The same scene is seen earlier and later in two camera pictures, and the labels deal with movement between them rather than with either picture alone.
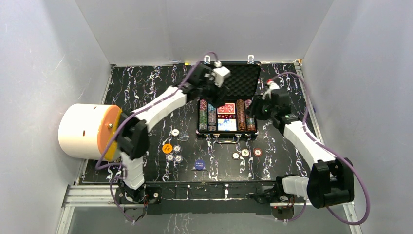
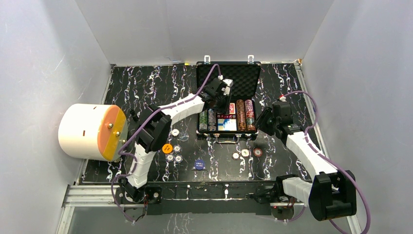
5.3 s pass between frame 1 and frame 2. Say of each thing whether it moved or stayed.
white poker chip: stayed
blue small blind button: stayed
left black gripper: moved
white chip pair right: stayed
